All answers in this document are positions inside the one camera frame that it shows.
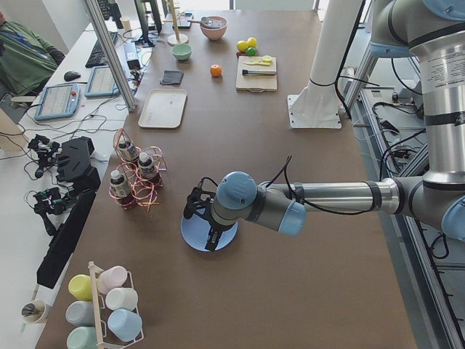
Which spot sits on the black keyboard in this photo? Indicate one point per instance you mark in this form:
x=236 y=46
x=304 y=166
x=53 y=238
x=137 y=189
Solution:
x=97 y=56

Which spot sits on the steel muddler black tip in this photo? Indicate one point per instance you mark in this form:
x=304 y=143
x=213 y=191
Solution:
x=248 y=72

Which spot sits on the blue plate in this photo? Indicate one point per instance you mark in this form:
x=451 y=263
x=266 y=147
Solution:
x=195 y=232

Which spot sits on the tea bottle right back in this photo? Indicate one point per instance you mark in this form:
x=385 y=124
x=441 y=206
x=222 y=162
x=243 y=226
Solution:
x=148 y=170

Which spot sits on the tea bottle left back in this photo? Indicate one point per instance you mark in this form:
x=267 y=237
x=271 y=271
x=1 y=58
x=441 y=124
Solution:
x=127 y=150

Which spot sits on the white cup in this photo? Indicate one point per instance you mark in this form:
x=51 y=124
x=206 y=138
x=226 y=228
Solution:
x=126 y=298

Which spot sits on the grey folded cloth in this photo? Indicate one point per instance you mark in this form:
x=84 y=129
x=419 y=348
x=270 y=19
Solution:
x=171 y=77

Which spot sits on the yellow lemon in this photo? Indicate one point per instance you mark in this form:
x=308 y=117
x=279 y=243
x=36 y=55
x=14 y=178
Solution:
x=242 y=46
x=252 y=42

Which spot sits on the yellow cup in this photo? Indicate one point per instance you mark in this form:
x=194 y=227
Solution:
x=80 y=287

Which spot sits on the orange mandarin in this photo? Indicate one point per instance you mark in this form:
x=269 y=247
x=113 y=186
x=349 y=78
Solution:
x=215 y=70

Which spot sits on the green bowl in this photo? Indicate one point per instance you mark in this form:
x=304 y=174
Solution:
x=181 y=52

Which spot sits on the metal ice scoop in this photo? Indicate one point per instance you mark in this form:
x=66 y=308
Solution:
x=208 y=22

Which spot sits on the aluminium frame post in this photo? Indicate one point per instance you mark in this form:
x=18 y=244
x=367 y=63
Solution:
x=100 y=28

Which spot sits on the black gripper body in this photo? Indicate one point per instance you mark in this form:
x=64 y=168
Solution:
x=217 y=230

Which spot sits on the teach pendant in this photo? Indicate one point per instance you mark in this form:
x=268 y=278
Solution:
x=57 y=102
x=101 y=83

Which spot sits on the light blue cup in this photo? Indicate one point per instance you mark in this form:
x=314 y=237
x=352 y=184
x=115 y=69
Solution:
x=125 y=324

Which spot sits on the teach pendant far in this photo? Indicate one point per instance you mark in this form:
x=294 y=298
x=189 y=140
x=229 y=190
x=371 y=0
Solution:
x=101 y=83

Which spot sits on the tea bottle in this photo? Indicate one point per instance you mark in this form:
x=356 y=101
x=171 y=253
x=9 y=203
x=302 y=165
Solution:
x=121 y=190
x=127 y=150
x=148 y=170

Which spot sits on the grey cup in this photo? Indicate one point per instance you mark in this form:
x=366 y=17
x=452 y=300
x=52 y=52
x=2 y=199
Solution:
x=80 y=313

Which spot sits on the pink bowl with ice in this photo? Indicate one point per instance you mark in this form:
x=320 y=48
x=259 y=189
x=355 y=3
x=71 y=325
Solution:
x=217 y=32

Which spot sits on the paper cup with utensils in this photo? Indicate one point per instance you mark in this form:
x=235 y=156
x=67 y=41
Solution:
x=35 y=312

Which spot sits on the copper wire bottle rack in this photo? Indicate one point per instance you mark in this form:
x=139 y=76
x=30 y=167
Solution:
x=144 y=192

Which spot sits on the yellow lemon lower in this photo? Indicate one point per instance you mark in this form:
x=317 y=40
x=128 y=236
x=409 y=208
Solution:
x=252 y=42

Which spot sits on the yellow lemon upper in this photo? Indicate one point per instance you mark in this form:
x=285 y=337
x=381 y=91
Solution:
x=242 y=46

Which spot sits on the yellow plastic knife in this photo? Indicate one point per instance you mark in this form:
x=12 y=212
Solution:
x=262 y=63

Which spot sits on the wooden cutting board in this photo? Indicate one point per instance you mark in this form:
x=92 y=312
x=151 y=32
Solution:
x=256 y=83

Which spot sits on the tea bottle front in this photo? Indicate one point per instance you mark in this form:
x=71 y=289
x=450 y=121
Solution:
x=121 y=190

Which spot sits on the teach pendant near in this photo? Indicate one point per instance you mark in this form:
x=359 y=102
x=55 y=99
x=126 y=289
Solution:
x=57 y=102

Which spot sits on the cream rabbit tray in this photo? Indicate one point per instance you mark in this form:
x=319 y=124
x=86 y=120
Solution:
x=163 y=109

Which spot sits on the black gripper mount bracket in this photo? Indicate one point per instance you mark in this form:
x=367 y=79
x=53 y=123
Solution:
x=74 y=165

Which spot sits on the pink cup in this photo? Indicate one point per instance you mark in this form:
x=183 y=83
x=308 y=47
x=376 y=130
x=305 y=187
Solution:
x=111 y=278

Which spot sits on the wooden cup tree stand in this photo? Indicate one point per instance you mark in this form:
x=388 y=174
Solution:
x=171 y=18

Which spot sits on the black computer mouse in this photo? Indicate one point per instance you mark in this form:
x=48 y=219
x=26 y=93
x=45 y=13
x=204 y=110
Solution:
x=71 y=76

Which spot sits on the mint green cup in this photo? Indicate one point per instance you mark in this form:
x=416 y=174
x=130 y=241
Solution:
x=82 y=337

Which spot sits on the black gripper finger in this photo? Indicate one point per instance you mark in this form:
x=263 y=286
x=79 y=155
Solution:
x=213 y=240

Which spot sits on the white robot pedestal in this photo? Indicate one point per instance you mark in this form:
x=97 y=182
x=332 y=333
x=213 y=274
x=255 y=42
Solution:
x=317 y=105

